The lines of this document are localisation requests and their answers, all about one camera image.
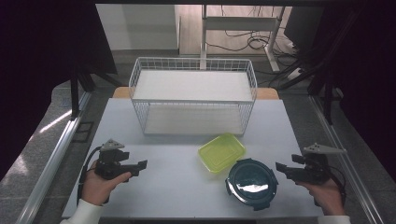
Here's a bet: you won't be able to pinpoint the green rectangular food container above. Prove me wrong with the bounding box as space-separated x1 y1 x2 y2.
197 133 248 175

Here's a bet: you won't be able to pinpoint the aluminium rail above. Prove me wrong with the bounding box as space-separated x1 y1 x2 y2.
14 91 92 224
307 94 386 224

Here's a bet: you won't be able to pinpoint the person's left hand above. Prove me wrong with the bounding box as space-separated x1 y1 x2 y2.
81 169 133 207

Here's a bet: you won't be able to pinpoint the white metal desk frame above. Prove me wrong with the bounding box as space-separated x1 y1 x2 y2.
200 4 287 73

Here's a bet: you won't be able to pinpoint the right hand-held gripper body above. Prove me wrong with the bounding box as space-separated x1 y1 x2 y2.
291 142 348 185

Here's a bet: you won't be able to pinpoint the dark blue round food container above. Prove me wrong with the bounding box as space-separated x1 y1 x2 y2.
225 158 279 212

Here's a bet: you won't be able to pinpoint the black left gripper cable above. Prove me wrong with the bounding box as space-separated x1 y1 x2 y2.
77 146 103 205

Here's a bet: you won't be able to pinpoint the white wire rack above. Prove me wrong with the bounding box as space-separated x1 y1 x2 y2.
128 56 259 136

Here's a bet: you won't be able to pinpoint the black floor cables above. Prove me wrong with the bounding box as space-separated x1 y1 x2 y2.
205 5 297 54

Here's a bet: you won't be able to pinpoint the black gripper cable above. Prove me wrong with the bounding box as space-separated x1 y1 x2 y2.
77 146 103 205
326 164 347 207

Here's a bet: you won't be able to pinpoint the wooden board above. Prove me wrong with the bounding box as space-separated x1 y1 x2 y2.
111 86 280 101

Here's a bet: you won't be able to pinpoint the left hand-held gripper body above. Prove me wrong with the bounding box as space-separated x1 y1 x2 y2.
94 138 135 181

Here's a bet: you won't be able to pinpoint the person's right hand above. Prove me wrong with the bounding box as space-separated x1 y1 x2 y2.
295 178 347 217

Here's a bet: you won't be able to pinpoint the black metal stand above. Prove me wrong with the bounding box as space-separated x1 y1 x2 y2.
69 59 123 121
268 12 362 126

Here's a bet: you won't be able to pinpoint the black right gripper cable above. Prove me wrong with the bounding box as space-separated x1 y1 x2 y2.
326 164 347 207

